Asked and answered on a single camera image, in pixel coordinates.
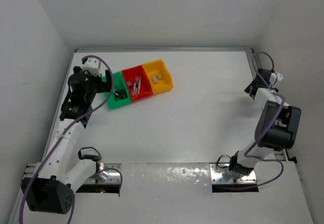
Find dark red pen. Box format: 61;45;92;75
132;83;137;95

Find yellow plastic bin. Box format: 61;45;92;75
142;59;174;95

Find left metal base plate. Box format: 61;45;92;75
84;163;122;184

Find green plastic bin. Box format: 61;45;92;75
107;71;132;110

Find black handled scissors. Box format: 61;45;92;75
114;90;128;100
114;90;124;100

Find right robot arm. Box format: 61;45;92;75
228;68;302;178

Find grey eraser block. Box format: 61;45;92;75
152;76;158;84

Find purple cable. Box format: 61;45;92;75
227;51;286;188
19;55;124;224

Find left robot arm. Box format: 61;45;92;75
20;65;114;214

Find blue pen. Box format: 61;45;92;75
135;76;141;88

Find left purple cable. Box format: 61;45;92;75
19;55;124;224

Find red plastic bin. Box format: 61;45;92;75
121;65;153;102

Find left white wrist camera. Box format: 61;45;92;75
82;58;101;77

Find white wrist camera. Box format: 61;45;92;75
82;58;101;77
269;72;283;87

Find yellow highlighter pen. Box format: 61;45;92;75
136;78;141;95

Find metal base plate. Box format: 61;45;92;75
210;163;257;185
84;163;122;184

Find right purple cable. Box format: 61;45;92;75
227;51;286;188

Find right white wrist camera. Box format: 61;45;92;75
269;72;283;87

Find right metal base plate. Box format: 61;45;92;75
210;163;257;185

